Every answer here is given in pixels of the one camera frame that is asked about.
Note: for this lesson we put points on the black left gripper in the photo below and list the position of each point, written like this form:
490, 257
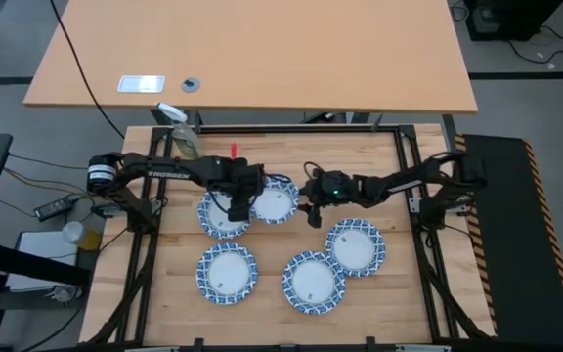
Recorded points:
245, 181

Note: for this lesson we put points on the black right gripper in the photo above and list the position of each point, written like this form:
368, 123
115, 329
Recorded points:
333, 188

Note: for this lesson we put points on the blue patterned white paper bowl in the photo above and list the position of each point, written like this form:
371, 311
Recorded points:
276, 205
215, 222
314, 283
355, 248
227, 274

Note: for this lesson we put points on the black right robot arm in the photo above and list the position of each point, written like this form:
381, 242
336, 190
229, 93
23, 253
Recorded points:
408, 185

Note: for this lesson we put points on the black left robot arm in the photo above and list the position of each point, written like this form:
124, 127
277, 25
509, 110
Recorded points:
174, 172

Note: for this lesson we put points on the small red tag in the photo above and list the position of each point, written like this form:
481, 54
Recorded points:
233, 150

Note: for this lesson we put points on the black desk foot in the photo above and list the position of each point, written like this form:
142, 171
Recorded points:
325, 117

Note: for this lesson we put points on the clear spray bottle white head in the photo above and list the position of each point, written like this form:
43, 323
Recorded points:
187, 142

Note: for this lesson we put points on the light orange wooden desk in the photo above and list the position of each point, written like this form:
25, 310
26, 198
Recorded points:
262, 49

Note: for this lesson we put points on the white rectangular desk plate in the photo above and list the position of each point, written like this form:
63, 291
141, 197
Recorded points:
141, 84

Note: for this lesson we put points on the clear bottle with yellow liquid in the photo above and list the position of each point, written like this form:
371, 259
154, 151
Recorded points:
73, 232

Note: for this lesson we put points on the black power adapter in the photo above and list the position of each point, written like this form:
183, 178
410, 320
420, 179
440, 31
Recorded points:
54, 207

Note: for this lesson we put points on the white label strip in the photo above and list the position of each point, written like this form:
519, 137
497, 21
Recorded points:
423, 348

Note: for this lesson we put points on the white flat box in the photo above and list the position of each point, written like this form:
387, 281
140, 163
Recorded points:
42, 244

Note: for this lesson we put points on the black mat with hazard stripes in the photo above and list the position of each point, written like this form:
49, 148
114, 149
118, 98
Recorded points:
506, 269

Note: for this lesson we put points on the black horizontal beam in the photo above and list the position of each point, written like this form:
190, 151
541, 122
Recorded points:
17, 261

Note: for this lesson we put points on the black computer case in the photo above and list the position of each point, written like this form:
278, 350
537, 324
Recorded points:
506, 19

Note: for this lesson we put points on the black aluminium table frame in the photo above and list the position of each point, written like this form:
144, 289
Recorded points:
286, 129

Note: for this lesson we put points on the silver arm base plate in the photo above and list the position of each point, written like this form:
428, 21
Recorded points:
414, 205

